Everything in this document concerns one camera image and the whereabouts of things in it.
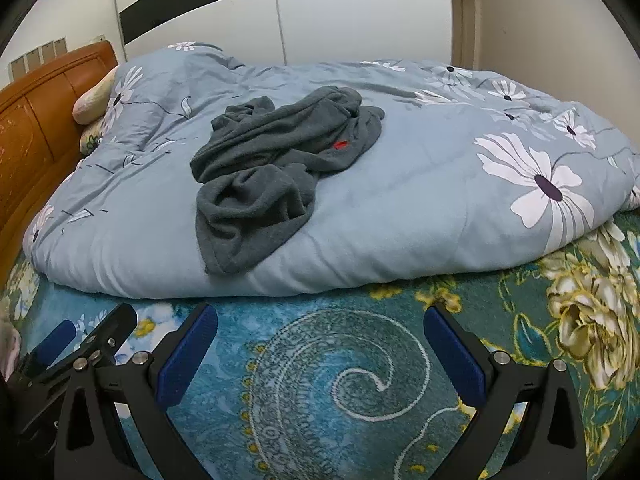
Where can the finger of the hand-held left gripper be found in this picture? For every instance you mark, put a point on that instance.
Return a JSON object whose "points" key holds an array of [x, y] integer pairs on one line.
{"points": [[55, 342], [112, 327]]}

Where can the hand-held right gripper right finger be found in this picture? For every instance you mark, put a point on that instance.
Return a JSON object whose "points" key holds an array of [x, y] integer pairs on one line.
{"points": [[456, 357]]}

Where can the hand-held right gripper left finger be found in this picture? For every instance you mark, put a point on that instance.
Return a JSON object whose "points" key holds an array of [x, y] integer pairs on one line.
{"points": [[184, 357]]}

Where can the grey knitted sock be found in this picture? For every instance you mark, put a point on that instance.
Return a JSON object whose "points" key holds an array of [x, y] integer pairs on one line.
{"points": [[260, 160]]}

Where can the teal floral bed sheet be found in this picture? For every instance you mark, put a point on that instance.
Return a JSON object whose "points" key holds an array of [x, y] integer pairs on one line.
{"points": [[325, 360]]}

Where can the light blue floral quilt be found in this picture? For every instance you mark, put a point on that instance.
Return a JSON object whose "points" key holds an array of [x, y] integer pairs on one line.
{"points": [[400, 185]]}

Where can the floral pillow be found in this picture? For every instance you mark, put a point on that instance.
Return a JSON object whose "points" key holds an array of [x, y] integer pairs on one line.
{"points": [[92, 140]]}

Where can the orange wooden headboard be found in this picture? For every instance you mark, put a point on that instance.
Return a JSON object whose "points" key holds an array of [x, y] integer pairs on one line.
{"points": [[35, 125]]}

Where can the beige pillow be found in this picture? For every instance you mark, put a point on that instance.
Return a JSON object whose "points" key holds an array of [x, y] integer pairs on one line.
{"points": [[92, 102]]}

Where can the white wardrobe with black stripe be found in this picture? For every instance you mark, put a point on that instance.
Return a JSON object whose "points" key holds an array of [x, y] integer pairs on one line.
{"points": [[350, 20]]}

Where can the beige wall switch panel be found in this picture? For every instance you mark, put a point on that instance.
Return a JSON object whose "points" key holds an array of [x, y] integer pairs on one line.
{"points": [[60, 46], [46, 52], [17, 67], [32, 60]]}

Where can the beige door frame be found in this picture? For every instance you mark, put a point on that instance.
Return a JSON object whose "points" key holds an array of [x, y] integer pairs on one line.
{"points": [[462, 10]]}

